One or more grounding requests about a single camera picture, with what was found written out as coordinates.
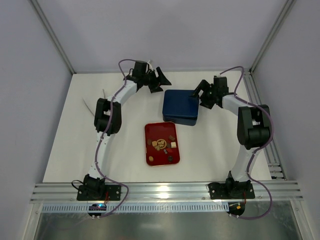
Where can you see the aluminium corner post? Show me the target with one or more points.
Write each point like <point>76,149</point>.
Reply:
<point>51,34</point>
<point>277,25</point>

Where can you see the blue tin lid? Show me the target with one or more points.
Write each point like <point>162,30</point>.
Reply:
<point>178,103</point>

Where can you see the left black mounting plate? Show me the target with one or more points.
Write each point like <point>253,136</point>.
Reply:
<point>103,192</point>

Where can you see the white square chocolate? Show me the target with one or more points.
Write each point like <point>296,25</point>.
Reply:
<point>173,144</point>

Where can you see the right aluminium corner post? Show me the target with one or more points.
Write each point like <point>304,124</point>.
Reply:
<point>277,25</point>

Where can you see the red lacquer tray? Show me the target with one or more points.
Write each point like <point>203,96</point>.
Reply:
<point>157,134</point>

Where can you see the left aluminium corner post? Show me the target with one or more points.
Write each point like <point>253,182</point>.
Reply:
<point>51,34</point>

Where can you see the black mounting plate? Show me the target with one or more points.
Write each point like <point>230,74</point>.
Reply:
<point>103,192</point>
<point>224,191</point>

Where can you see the aluminium front rail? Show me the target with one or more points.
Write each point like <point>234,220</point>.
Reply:
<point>285,190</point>

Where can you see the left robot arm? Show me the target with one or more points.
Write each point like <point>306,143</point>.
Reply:
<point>96,185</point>

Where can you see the slotted cable duct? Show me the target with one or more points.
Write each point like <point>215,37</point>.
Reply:
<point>136,207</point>

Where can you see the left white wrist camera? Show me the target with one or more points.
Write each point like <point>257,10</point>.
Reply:
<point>150,65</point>

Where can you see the right aluminium side rail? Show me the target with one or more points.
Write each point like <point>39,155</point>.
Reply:
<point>271,151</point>

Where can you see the metal serving tongs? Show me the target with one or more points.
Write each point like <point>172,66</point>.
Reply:
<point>90,102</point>

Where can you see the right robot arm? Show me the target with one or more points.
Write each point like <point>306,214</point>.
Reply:
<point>254,132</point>

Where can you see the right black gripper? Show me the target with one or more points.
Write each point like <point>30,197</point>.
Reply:
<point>206,94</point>

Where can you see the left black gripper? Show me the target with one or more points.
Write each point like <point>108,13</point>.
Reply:
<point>154,80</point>

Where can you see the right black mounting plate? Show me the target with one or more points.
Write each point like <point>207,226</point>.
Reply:
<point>224,191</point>

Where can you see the blue chocolate tin box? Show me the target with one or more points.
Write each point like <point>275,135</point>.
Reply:
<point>181,121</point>

